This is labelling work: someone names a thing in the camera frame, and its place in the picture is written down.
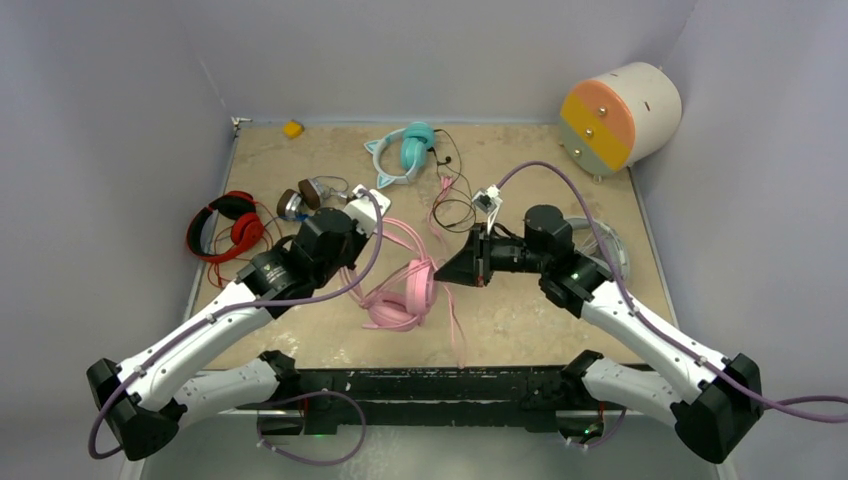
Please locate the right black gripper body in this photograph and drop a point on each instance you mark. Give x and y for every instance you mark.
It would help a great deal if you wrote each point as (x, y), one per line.
(484, 254)

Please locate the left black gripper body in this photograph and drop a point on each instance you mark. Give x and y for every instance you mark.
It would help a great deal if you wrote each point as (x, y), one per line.
(353, 245)

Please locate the brown silver headphones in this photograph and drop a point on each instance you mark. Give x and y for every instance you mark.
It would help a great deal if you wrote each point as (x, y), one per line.
(310, 194)

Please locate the pink headphones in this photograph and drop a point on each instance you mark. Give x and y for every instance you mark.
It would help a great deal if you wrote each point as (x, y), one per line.
(405, 298)

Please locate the white grey headphones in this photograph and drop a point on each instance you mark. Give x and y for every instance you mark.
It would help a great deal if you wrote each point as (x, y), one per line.
(610, 239)

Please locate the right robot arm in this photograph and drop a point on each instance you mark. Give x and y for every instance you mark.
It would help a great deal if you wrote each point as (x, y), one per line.
(691, 387)

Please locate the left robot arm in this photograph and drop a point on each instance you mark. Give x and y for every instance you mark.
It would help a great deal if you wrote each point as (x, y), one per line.
(144, 400)

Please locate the red black headphones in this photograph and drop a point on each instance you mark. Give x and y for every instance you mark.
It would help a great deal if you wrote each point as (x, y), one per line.
(226, 229)

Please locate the teal cat ear headphones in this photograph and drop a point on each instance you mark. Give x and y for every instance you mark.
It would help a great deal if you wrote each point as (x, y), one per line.
(417, 143)

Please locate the small yellow block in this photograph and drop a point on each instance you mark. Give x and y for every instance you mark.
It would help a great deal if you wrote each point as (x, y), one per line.
(293, 129)

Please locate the round pastel drawer cabinet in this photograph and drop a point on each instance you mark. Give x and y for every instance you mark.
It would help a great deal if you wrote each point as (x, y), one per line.
(612, 120)

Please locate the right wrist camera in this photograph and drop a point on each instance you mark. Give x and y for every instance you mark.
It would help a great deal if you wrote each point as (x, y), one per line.
(488, 201)

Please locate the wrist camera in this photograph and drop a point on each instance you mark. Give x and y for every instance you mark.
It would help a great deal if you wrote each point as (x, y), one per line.
(365, 206)
(488, 201)

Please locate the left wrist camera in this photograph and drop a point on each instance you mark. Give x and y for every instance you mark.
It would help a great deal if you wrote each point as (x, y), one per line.
(365, 206)

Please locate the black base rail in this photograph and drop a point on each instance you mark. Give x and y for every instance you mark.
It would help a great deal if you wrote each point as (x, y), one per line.
(538, 399)

